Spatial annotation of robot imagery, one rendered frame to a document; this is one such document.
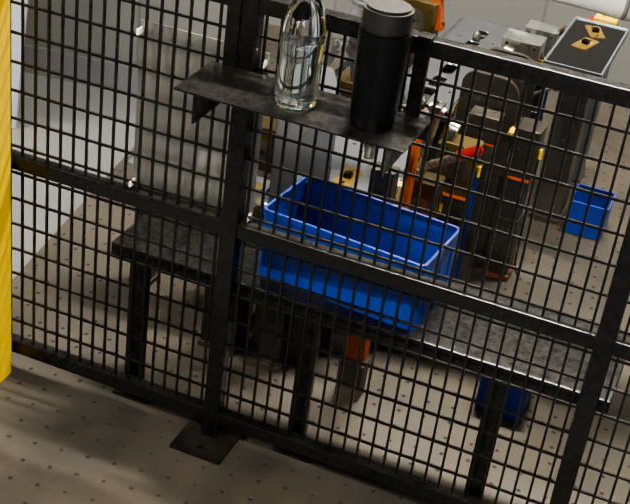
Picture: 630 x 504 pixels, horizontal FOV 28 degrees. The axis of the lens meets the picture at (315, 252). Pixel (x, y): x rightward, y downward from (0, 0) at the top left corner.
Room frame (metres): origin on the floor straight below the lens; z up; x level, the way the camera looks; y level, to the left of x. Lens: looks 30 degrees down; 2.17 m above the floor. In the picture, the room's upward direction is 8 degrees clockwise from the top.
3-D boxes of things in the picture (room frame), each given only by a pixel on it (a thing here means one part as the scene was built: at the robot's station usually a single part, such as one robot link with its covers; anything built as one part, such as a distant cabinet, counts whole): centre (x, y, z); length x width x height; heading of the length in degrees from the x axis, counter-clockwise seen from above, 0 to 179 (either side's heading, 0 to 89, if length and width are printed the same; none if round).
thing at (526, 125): (2.56, -0.45, 0.89); 0.09 x 0.08 x 0.38; 72
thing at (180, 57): (1.85, 0.22, 1.30); 0.23 x 0.02 x 0.31; 72
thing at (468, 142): (2.45, -0.30, 0.88); 0.11 x 0.07 x 0.37; 72
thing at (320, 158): (2.10, 0.05, 1.17); 0.12 x 0.01 x 0.34; 72
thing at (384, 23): (1.66, -0.06, 1.52); 0.07 x 0.07 x 0.18
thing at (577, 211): (2.85, -0.68, 0.75); 0.11 x 0.10 x 0.09; 162
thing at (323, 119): (1.71, 0.04, 1.46); 0.36 x 0.15 x 0.18; 72
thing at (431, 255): (1.88, -0.07, 1.10); 0.30 x 0.17 x 0.13; 66
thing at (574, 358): (1.87, -0.10, 1.02); 0.90 x 0.22 x 0.03; 72
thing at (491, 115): (2.51, -0.33, 0.91); 0.07 x 0.05 x 0.42; 72
